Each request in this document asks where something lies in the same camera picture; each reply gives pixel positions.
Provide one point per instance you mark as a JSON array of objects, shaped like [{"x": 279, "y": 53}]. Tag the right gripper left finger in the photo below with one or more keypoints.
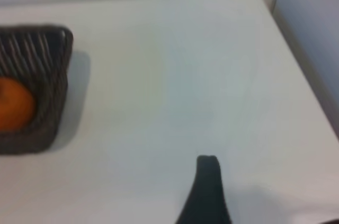
[{"x": 206, "y": 200}]

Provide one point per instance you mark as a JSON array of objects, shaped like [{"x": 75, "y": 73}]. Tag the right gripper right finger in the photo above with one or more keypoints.
[{"x": 333, "y": 222}]

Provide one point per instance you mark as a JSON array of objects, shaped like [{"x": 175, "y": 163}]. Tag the dark brown woven basket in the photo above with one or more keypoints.
[{"x": 53, "y": 75}]

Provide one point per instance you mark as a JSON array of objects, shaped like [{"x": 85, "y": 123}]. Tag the orange fruit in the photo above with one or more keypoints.
[{"x": 16, "y": 105}]

